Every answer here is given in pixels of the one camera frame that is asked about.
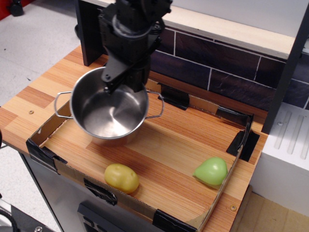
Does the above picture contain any dark shelf side panel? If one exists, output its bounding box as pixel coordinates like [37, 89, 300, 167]
[74, 0, 106, 66]
[261, 5, 309, 134]

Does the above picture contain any cardboard fence with black tape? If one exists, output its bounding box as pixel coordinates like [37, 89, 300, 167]
[26, 62, 261, 232]

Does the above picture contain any dark shelf side panel left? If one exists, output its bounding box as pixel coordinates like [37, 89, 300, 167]
[74, 0, 106, 66]

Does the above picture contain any white drainboard sink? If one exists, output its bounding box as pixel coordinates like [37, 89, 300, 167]
[250, 103, 309, 216]

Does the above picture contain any aluminium frame corner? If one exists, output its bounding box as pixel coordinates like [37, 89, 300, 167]
[0, 195, 13, 229]

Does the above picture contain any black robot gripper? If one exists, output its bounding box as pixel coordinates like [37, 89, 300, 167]
[98, 9, 166, 94]

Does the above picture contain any yellow plastic potato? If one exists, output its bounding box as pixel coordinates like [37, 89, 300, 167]
[104, 163, 140, 194]

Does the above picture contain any red black object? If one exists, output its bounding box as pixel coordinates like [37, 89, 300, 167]
[0, 0, 24, 20]

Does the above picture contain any dark shelf side panel right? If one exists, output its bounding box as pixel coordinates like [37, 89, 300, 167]
[261, 5, 309, 134]

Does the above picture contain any black control panel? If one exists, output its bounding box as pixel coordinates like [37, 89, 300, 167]
[77, 203, 156, 232]

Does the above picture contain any stainless steel pot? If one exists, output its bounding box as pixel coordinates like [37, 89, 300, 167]
[69, 67, 150, 146]

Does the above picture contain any green plastic pear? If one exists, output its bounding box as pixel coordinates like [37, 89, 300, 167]
[193, 157, 228, 186]

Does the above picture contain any light wooden shelf board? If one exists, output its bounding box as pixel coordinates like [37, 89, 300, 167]
[92, 0, 295, 59]

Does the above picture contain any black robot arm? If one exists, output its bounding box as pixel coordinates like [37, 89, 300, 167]
[98, 0, 172, 94]

